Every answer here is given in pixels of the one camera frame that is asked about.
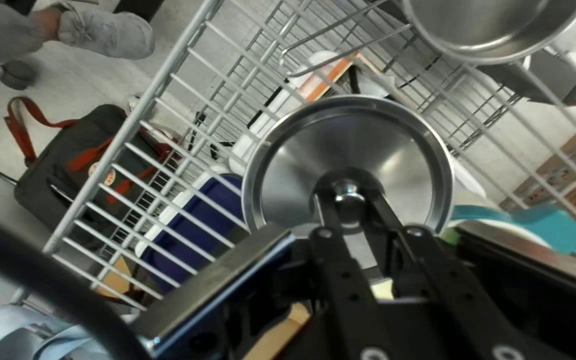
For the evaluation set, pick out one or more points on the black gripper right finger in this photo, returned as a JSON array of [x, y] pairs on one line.
[[448, 292]]

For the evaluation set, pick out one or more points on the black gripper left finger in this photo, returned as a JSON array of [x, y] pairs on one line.
[[349, 292]]

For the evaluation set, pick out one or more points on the round steel pot lid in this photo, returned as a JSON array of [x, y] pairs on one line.
[[369, 146]]

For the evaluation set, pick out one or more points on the blue container white lid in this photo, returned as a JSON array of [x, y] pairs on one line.
[[201, 221]]

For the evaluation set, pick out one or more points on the tan wooden piece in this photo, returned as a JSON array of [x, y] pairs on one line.
[[279, 337]]

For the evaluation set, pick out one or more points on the teal plastic object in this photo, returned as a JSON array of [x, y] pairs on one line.
[[541, 226]]

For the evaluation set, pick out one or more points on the stainless steel bowl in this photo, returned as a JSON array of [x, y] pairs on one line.
[[488, 27]]

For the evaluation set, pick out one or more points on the light blue cloth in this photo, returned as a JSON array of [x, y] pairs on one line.
[[8, 332]]

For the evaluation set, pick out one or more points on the dark grey shoe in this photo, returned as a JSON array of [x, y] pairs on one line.
[[18, 73]]

